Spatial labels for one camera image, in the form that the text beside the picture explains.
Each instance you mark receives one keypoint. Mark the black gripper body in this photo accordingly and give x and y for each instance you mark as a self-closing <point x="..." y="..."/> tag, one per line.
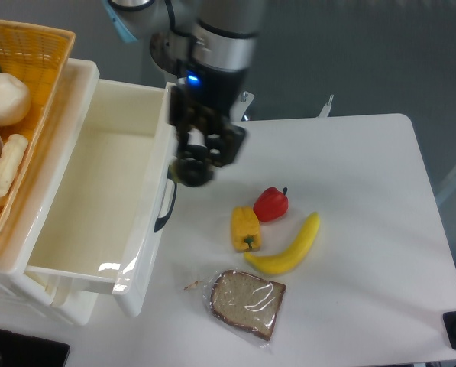
<point x="205" y="100"/>

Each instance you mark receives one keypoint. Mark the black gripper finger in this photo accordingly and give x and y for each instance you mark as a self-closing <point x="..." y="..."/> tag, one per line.
<point x="223" y="146"/>
<point x="185" y="152"/>

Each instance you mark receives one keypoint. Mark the dark purple mangosteen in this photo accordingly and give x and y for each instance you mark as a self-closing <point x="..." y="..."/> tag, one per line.
<point x="190" y="172"/>

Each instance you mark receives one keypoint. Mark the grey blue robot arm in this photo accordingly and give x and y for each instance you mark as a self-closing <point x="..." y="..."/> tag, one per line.
<point x="209" y="46"/>

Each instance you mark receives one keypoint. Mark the open upper white drawer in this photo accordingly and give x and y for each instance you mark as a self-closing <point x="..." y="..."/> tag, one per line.
<point x="99" y="232"/>

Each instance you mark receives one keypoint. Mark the white drawer cabinet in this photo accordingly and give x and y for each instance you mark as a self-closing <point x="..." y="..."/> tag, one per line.
<point x="36" y="293"/>

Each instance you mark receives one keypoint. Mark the red bell pepper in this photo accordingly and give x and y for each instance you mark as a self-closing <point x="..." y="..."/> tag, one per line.
<point x="271" y="204"/>

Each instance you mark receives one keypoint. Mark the yellow bell pepper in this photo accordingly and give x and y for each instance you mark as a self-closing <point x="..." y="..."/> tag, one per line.
<point x="245" y="229"/>

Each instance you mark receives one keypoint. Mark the yellow banana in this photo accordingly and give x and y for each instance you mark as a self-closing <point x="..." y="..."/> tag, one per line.
<point x="291" y="256"/>

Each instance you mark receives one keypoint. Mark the bagged brown bread slice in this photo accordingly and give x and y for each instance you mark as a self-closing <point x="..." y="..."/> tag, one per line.
<point x="244" y="303"/>

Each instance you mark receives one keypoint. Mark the knobbly beige bread roll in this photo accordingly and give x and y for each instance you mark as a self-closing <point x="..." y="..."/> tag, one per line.
<point x="12" y="155"/>

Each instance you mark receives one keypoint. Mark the yellow woven basket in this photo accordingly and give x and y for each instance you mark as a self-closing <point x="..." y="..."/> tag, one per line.
<point x="36" y="55"/>

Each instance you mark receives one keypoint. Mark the round white bun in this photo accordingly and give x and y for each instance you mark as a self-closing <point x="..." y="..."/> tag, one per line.
<point x="15" y="100"/>

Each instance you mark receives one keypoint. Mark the black device bottom left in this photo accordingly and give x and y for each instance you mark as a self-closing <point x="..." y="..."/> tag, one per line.
<point x="21" y="350"/>

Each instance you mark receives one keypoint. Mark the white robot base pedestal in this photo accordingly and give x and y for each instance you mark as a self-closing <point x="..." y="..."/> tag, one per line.
<point x="243" y="103"/>

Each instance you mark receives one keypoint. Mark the dark drawer handle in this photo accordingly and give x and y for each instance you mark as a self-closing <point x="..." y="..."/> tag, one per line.
<point x="168" y="202"/>

